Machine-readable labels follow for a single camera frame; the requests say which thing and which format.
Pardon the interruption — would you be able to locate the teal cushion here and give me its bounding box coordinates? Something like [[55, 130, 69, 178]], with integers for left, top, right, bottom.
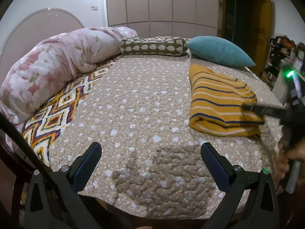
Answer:
[[188, 36, 256, 68]]

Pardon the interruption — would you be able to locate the dark mantel clock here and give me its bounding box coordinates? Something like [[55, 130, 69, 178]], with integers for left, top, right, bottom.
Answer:
[[297, 42, 305, 61]]

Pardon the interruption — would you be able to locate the wooden door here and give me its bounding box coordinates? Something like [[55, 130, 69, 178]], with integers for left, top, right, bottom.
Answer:
[[218, 0, 273, 77]]

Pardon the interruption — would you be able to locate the pink arched headboard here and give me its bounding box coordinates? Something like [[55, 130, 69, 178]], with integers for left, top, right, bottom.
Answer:
[[1, 8, 84, 83]]

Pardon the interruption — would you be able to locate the white shelf unit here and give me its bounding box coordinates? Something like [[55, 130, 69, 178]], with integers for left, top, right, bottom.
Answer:
[[272, 64, 304, 105]]

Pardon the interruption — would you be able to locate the wall light switch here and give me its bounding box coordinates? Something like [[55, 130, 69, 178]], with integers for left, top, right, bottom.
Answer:
[[91, 6, 98, 11]]

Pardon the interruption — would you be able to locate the yellow striped knit garment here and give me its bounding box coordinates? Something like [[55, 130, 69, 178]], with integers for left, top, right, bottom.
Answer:
[[189, 64, 265, 137]]

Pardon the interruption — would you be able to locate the person's right hand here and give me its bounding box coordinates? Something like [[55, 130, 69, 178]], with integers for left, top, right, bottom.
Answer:
[[277, 139, 304, 179]]

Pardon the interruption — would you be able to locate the olive white patterned bolster pillow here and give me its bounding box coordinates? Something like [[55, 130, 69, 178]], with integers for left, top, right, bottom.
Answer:
[[120, 36, 188, 56]]

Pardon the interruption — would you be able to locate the beige heart quilted bedspread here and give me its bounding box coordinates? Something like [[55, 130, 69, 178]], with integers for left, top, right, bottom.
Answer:
[[49, 55, 282, 219]]

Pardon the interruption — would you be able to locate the colourful geometric patterned blanket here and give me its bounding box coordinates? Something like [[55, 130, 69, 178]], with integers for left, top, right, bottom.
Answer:
[[22, 56, 120, 166]]

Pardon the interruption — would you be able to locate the cluttered clothes rack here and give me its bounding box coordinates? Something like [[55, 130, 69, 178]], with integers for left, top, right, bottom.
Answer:
[[261, 35, 296, 90]]

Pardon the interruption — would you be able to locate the pink floral comforter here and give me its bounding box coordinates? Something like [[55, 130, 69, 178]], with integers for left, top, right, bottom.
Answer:
[[1, 26, 137, 126]]

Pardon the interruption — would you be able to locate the glossy white wardrobe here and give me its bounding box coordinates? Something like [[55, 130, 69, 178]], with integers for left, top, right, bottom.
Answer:
[[106, 0, 220, 38]]

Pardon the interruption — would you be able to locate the purple alarm clock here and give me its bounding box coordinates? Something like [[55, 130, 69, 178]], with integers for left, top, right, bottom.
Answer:
[[293, 57, 303, 72]]

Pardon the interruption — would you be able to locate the black cable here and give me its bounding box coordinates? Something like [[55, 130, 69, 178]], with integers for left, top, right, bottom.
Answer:
[[0, 113, 57, 187]]

